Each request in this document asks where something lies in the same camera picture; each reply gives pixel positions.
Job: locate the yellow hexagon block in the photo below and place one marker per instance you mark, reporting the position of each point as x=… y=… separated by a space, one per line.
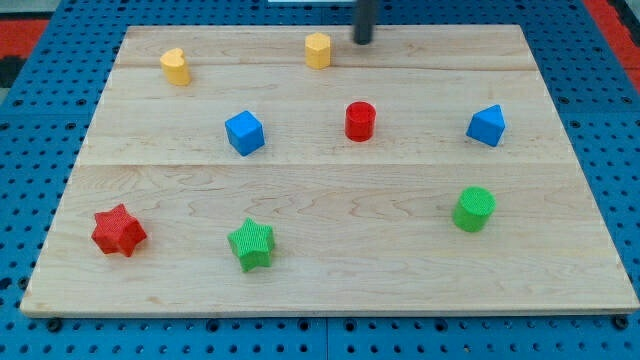
x=318 y=50

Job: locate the yellow heart block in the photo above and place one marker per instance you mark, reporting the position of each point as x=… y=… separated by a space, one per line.
x=175 y=67

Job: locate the red cylinder block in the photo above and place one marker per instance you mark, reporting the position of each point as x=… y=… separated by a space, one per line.
x=360 y=119

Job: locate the blue cube block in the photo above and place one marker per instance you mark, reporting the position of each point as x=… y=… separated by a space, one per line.
x=245 y=133

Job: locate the light wooden board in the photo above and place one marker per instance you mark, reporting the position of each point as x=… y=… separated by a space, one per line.
x=360 y=228

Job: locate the green star block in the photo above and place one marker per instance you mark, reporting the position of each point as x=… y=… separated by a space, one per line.
x=252 y=244

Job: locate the green cylinder block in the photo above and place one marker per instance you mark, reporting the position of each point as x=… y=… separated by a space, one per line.
x=473 y=209

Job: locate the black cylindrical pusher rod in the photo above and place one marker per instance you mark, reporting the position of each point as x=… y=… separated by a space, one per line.
x=364 y=21

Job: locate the blue triangular prism block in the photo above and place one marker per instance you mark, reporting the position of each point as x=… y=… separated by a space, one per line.
x=487 y=126

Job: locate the red star block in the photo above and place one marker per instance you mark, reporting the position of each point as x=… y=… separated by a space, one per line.
x=117 y=231

